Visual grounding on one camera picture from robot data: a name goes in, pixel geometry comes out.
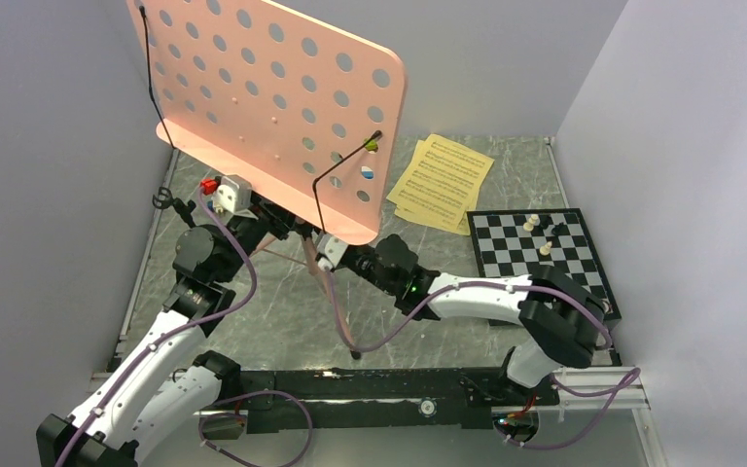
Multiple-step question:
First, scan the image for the pink music stand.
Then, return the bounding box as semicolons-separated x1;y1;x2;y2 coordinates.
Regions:
126;0;409;361

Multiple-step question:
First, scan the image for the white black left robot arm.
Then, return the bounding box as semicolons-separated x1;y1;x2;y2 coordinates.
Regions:
36;199;296;466

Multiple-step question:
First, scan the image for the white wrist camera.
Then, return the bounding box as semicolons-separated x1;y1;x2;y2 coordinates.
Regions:
315;233;348;271
200;175;253;217

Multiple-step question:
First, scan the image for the black chess piece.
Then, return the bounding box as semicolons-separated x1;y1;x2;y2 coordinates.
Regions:
534;214;551;234
551;223;569;236

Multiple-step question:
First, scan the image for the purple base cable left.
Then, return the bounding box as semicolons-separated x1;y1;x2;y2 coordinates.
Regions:
197;389;315;467

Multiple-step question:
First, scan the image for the white chess piece lower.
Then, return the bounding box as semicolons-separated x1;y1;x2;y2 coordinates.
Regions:
539;241;552;256

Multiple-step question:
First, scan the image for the colourful toy block vehicle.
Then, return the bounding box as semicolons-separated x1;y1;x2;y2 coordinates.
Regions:
365;139;379;154

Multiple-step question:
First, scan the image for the black chess piece left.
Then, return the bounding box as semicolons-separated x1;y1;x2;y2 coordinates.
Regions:
534;214;551;234

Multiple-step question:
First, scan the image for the black white chessboard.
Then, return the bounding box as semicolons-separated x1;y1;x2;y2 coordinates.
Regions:
467;208;622;326

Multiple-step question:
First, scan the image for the white chess piece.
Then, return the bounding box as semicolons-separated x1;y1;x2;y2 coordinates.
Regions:
523;214;540;232
539;241;552;256

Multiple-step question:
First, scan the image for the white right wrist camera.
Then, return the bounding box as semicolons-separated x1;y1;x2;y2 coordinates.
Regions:
315;233;348;271

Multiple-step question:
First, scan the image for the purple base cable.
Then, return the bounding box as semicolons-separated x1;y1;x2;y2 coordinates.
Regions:
501;367;643;452
197;389;315;467

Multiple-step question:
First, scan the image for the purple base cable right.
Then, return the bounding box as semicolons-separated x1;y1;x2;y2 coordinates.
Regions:
501;367;643;452

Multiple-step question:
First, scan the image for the white chess piece upper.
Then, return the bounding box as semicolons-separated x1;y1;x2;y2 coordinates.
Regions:
523;214;540;232

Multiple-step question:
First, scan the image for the black microphone stand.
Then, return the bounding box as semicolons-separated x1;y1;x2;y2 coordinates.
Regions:
151;186;197;229

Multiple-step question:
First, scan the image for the yellow sheet music page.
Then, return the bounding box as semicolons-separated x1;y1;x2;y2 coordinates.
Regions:
386;134;494;226
394;206;470;235

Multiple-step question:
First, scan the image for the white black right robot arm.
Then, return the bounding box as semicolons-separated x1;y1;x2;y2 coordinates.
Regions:
320;234;613;405

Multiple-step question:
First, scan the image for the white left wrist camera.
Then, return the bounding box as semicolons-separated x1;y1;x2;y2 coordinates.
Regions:
200;175;253;217

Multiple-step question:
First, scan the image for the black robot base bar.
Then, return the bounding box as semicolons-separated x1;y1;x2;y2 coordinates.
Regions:
213;368;559;434

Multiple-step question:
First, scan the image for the black chess piece right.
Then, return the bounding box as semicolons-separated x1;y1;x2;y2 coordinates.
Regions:
551;223;569;236

